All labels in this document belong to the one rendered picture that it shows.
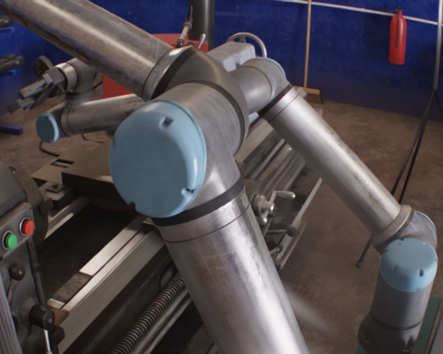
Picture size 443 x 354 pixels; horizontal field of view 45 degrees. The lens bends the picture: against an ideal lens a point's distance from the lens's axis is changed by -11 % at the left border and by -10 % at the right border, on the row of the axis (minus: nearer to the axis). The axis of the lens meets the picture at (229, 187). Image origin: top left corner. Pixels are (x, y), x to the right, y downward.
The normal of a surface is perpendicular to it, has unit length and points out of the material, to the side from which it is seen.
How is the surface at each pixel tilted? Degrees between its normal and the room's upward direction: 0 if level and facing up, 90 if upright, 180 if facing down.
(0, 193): 45
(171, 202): 83
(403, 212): 14
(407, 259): 5
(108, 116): 85
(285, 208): 0
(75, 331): 36
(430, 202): 0
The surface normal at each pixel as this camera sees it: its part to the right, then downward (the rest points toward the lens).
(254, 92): 0.51, 0.14
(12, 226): 0.93, 0.18
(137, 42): 0.17, -0.42
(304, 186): 0.02, -0.90
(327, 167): -0.37, 0.44
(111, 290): 0.56, -0.62
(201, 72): -0.05, -0.70
